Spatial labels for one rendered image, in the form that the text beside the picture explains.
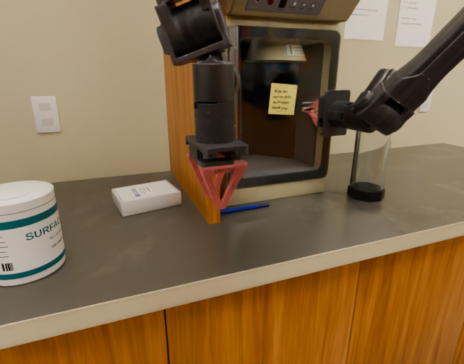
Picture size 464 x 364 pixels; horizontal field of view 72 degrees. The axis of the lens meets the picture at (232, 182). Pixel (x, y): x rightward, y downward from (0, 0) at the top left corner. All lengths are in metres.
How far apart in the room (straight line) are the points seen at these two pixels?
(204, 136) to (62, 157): 0.84
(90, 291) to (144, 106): 0.75
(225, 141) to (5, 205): 0.36
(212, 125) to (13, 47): 0.88
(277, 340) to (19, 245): 0.55
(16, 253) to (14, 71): 0.70
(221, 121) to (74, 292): 0.37
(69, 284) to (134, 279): 0.11
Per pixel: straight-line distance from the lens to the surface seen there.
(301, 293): 0.76
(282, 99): 0.87
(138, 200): 0.86
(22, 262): 0.66
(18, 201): 0.62
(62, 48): 1.20
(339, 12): 0.93
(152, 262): 0.65
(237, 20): 0.83
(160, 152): 1.24
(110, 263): 0.68
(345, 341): 0.94
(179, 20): 0.45
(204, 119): 0.44
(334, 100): 0.77
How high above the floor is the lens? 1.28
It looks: 19 degrees down
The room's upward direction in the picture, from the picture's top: straight up
